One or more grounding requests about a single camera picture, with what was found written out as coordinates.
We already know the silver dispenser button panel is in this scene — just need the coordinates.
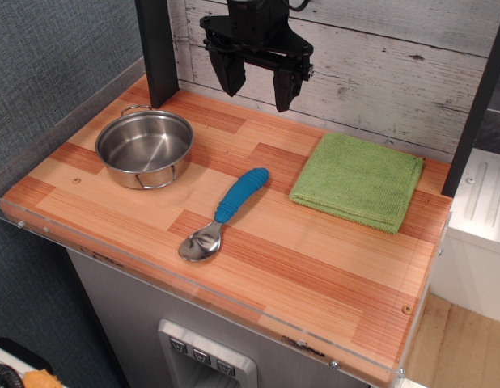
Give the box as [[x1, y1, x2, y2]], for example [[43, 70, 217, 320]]
[[158, 319, 259, 387]]

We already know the black right vertical post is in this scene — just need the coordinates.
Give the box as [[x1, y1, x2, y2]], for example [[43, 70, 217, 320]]
[[441, 24, 500, 198]]

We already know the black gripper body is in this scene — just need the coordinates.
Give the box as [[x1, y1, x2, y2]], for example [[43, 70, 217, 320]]
[[200, 1, 314, 81]]

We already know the orange plush object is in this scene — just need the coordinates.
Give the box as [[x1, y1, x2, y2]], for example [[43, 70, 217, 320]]
[[22, 369, 63, 388]]

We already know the white toy appliance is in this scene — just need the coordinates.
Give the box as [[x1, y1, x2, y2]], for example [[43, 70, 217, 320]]
[[430, 150, 500, 322]]

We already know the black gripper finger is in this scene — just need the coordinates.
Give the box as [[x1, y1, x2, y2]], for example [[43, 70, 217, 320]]
[[208, 44, 246, 97], [273, 65, 303, 112]]

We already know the black left vertical post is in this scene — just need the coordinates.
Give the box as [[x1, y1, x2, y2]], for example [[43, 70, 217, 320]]
[[135, 0, 180, 108]]

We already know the black cable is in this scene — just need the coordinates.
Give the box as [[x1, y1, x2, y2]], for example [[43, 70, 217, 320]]
[[0, 363, 23, 388]]

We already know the grey toy fridge cabinet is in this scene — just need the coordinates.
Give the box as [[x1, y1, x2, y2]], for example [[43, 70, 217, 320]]
[[70, 250, 398, 387]]

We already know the blue handled metal spoon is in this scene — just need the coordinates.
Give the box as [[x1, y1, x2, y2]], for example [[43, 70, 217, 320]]
[[178, 167, 269, 262]]

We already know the small stainless steel pot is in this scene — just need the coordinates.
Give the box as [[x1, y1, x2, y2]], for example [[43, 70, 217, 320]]
[[95, 104, 194, 191]]

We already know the green folded cloth napkin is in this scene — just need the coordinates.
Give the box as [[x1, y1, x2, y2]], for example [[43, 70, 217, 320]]
[[289, 133, 424, 234]]

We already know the black vertical post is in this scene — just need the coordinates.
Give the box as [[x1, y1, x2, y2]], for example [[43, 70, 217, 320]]
[[441, 24, 500, 198], [135, 0, 180, 108]]

